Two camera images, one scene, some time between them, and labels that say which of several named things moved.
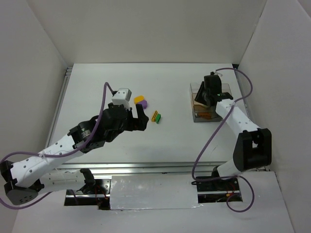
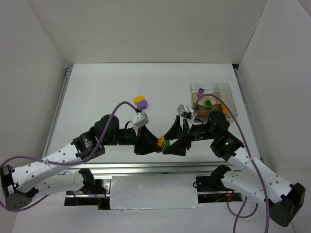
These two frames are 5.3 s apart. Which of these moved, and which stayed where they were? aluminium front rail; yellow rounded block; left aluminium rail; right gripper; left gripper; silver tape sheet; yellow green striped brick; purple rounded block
Moved: right gripper; left gripper; yellow green striped brick
Stayed: left aluminium rail; aluminium front rail; purple rounded block; silver tape sheet; yellow rounded block
